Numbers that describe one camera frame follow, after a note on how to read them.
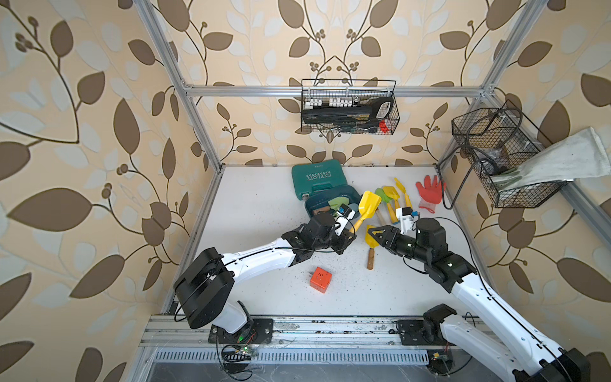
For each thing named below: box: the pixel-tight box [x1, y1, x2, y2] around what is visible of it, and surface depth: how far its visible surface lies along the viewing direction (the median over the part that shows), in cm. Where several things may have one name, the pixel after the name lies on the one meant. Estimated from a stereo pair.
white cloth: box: [490, 126, 611, 191], surface depth 60 cm
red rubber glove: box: [415, 175, 446, 214], surface depth 111 cm
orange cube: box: [309, 266, 332, 294], surface depth 82 cm
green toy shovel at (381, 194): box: [374, 187, 393, 203], surface depth 107 cm
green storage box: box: [291, 159, 361, 217], surface depth 111 cm
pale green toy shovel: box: [327, 196, 351, 211], surface depth 110 cm
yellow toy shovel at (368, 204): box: [350, 190, 382, 234], surface depth 81 cm
